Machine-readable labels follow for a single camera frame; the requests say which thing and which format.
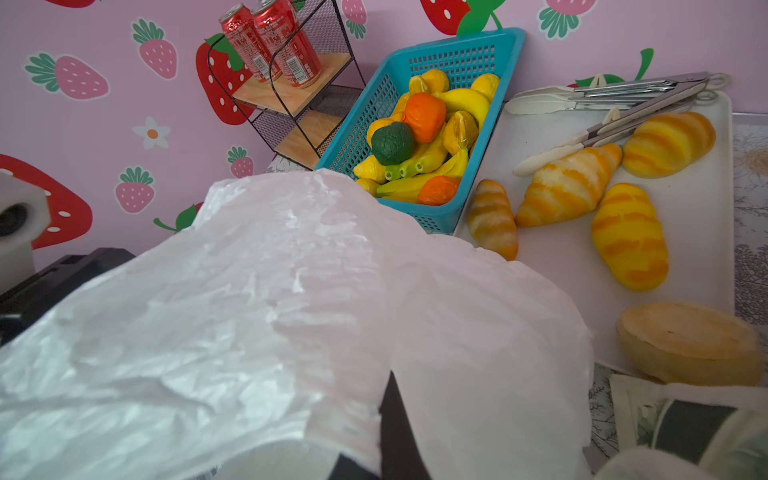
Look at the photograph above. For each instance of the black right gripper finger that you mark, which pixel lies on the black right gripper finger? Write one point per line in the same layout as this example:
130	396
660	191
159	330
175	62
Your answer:
401	459

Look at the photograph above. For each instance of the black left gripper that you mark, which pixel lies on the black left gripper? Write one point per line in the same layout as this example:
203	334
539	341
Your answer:
26	303

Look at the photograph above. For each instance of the white plastic bag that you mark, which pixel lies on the white plastic bag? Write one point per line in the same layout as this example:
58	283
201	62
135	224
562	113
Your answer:
279	316

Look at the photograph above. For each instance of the green avocado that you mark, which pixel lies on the green avocado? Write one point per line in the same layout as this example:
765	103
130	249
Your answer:
393	144

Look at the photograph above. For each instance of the beige canvas tote bag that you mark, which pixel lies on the beige canvas tote bag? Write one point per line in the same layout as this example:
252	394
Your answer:
680	431

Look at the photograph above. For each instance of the small orange tangerine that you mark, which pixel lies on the small orange tangerine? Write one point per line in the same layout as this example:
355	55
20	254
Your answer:
438	191

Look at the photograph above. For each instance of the yellow lemon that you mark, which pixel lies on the yellow lemon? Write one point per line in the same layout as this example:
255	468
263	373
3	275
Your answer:
371	169

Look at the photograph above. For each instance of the large tan bread loaf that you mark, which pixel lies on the large tan bread loaf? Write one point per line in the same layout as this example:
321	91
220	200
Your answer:
676	342

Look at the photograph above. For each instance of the yellow striped bread roll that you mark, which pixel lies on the yellow striped bread roll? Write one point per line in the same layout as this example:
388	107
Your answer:
629	238

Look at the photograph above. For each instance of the long striped bread loaf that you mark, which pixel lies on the long striped bread loaf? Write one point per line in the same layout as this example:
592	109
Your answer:
570	187

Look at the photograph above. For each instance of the white plastic tray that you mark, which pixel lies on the white plastic tray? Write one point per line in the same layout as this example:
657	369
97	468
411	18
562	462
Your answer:
695	207

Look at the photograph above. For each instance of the orange fruit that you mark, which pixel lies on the orange fruit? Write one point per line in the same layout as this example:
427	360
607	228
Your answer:
425	115

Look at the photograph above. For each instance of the red soda can left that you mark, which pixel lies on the red soda can left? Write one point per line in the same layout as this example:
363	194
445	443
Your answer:
239	28

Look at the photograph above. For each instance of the red soda can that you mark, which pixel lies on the red soda can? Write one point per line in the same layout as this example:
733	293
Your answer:
277	25
239	28

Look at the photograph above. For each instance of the yellow banana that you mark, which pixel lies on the yellow banana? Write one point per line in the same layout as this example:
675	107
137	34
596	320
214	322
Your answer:
469	100

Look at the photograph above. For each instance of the red soda can right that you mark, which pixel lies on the red soda can right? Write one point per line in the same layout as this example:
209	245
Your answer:
277	25

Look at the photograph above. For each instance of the small striped bread roll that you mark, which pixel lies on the small striped bread roll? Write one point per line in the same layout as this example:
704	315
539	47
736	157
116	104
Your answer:
667	144

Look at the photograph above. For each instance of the teal plastic basket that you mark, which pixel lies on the teal plastic basket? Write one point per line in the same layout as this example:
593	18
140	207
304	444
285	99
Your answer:
463	59

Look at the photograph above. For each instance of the metal tongs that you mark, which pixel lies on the metal tongs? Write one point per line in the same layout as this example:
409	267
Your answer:
622	95

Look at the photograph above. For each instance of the black wire wooden shelf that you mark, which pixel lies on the black wire wooden shelf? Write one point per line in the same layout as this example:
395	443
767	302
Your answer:
295	123

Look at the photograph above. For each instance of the white handled tongs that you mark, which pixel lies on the white handled tongs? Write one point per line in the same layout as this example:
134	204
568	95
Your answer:
616	123

